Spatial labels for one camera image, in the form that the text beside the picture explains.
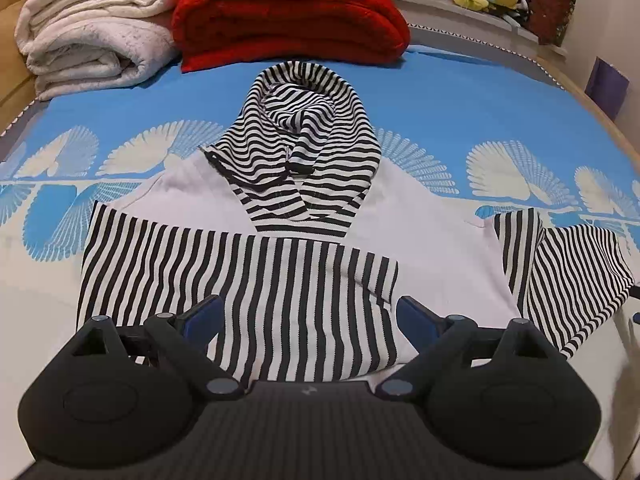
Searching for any black white striped hoodie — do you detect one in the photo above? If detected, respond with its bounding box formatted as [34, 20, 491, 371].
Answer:
[77, 61, 634, 384]

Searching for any blue white patterned bedspread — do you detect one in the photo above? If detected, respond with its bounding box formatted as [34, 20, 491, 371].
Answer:
[1, 27, 639, 479]

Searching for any purple box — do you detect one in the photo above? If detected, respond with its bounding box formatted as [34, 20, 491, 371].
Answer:
[585, 58, 629, 122]

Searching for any white folded blanket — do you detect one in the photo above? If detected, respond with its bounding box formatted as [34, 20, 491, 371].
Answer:
[14, 0, 179, 101]

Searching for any red folded blanket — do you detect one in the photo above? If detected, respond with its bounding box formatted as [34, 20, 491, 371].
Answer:
[171, 0, 410, 73]

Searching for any dark red plush cushion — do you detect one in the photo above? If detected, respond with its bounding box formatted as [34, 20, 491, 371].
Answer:
[526, 0, 576, 47]

